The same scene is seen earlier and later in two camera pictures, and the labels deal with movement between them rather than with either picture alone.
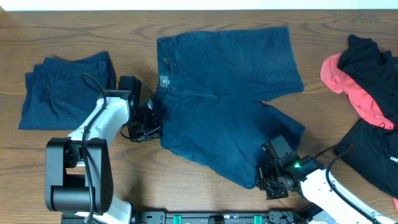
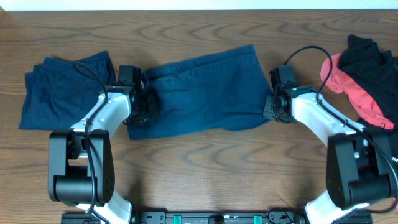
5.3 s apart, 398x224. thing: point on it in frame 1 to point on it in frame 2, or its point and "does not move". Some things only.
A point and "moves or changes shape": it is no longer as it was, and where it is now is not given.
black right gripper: x=263 y=169 to x=267 y=111
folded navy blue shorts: x=60 y=94 does not move
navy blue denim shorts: x=212 y=85 moves or changes shape
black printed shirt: x=370 y=150 does not move
